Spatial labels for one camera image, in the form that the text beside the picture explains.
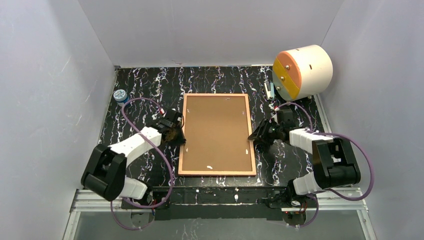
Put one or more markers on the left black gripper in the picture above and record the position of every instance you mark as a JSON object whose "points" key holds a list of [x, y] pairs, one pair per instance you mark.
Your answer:
{"points": [[174, 133]]}

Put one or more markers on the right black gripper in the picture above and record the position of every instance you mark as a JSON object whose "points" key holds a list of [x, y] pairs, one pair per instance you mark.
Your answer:
{"points": [[267, 133]]}

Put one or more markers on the pink wooden picture frame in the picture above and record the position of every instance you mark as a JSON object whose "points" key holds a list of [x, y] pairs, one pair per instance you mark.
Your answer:
{"points": [[217, 173]]}

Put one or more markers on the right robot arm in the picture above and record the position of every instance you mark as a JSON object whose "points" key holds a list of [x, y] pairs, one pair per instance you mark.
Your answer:
{"points": [[333, 161]]}

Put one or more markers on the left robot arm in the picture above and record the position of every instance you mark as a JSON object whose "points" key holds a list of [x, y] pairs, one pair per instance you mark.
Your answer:
{"points": [[105, 172]]}

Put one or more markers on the blue lidded small jar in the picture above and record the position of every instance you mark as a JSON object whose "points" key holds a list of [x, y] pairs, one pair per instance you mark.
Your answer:
{"points": [[120, 96]]}

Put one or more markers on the white cylindrical drawer unit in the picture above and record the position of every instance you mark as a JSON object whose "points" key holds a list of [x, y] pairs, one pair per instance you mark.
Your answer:
{"points": [[302, 72]]}

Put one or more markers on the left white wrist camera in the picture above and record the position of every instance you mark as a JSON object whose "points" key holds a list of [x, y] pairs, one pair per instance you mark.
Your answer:
{"points": [[173, 116]]}

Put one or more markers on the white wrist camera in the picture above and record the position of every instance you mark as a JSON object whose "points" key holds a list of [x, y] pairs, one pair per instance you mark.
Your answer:
{"points": [[276, 111], [173, 116]]}

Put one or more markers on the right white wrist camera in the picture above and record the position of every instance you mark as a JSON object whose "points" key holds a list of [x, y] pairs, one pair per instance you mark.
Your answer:
{"points": [[276, 111]]}

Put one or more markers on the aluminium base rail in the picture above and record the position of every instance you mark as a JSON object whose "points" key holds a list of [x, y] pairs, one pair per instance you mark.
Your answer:
{"points": [[219, 213]]}

